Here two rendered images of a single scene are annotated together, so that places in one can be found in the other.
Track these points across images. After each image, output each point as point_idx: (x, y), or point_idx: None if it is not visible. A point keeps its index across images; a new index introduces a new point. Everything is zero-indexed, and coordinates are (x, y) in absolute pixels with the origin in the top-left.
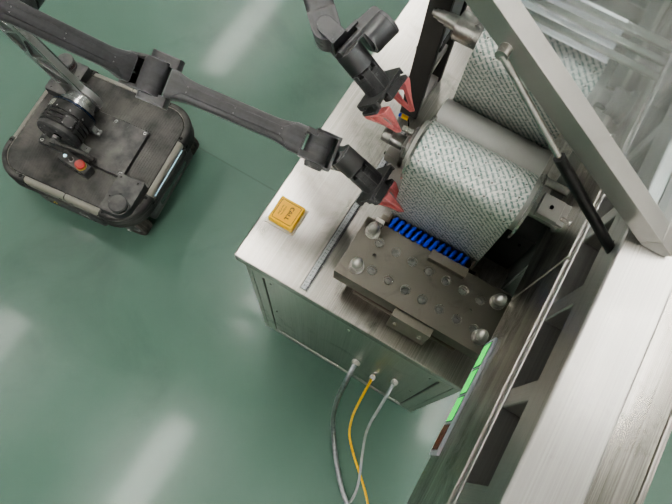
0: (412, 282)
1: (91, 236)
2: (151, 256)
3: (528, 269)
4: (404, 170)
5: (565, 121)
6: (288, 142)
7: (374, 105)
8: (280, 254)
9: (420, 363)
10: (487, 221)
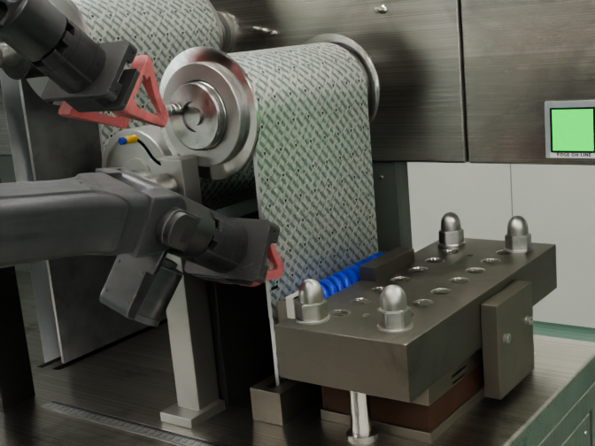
0: (425, 288)
1: None
2: None
3: (417, 142)
4: (255, 96)
5: None
6: (119, 192)
7: (130, 49)
8: None
9: (570, 375)
10: (351, 108)
